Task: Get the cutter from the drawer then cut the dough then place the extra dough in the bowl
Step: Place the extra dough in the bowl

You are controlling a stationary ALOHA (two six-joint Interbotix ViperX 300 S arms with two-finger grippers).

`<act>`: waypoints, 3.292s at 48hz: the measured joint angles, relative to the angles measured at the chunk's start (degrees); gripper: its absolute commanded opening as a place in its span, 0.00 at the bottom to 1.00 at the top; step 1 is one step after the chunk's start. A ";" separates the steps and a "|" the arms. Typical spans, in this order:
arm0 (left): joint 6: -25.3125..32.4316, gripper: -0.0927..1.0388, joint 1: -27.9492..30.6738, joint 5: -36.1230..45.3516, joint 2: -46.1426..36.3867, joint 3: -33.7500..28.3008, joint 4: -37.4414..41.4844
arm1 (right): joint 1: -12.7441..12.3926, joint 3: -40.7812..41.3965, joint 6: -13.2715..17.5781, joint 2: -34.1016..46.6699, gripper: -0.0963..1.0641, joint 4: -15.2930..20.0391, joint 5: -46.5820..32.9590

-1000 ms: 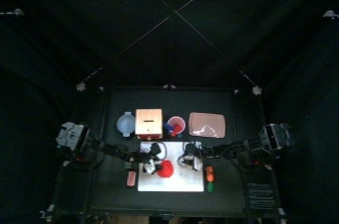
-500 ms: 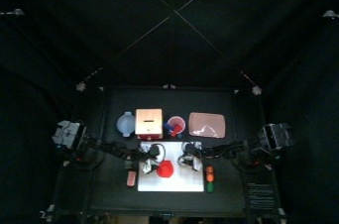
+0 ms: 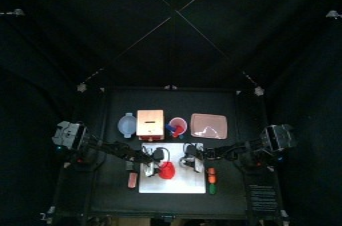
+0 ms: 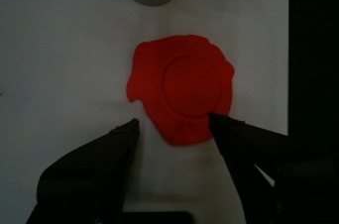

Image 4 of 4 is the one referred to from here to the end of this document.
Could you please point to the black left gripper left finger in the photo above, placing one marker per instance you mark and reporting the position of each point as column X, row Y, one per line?
column 95, row 168

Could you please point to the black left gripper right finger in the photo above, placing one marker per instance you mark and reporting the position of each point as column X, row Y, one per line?
column 251, row 148

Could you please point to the flat red dough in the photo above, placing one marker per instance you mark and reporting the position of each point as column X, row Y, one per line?
column 181, row 86

